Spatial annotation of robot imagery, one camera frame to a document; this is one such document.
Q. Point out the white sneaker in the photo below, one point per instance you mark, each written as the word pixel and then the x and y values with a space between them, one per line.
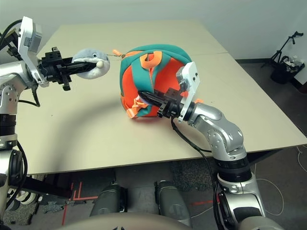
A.
pixel 24 198

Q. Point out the grey white plush shark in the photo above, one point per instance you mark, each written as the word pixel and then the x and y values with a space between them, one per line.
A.
pixel 96 56

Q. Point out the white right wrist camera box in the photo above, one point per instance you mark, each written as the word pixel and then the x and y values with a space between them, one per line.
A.
pixel 189 79

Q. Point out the black waste bin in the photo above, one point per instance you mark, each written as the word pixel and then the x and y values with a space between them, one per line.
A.
pixel 284 72

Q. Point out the red floor tape lines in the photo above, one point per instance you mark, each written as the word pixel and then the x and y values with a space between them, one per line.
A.
pixel 76 197

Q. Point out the orange teal backpack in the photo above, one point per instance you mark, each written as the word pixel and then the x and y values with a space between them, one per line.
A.
pixel 165 79

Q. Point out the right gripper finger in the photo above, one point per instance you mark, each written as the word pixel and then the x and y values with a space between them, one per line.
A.
pixel 154 102
pixel 153 95

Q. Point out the red floor tape cross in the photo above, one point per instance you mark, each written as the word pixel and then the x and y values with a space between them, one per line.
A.
pixel 202 203

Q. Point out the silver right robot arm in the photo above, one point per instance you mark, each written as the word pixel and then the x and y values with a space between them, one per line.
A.
pixel 223 134

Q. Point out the beige robot torso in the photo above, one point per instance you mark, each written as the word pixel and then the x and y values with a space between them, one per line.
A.
pixel 124 222

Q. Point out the grey robot right leg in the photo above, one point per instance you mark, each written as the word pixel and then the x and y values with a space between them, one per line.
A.
pixel 172 203

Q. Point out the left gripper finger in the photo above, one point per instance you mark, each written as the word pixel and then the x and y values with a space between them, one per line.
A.
pixel 82 64
pixel 81 70

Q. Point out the grey robot left leg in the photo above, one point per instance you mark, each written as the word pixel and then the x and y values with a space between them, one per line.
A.
pixel 109 201

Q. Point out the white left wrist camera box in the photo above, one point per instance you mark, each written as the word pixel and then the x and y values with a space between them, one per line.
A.
pixel 27 38

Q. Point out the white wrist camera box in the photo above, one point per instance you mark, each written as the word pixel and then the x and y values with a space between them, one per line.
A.
pixel 189 79
pixel 27 38

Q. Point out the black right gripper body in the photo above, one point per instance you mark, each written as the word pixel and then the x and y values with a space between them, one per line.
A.
pixel 171 105

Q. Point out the grey robot leg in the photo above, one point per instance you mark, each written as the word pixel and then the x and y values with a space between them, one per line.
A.
pixel 109 201
pixel 172 203

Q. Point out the black tripod stand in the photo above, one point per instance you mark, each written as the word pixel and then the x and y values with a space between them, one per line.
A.
pixel 283 48

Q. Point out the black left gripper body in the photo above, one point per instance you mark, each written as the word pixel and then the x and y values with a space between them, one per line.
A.
pixel 55 67

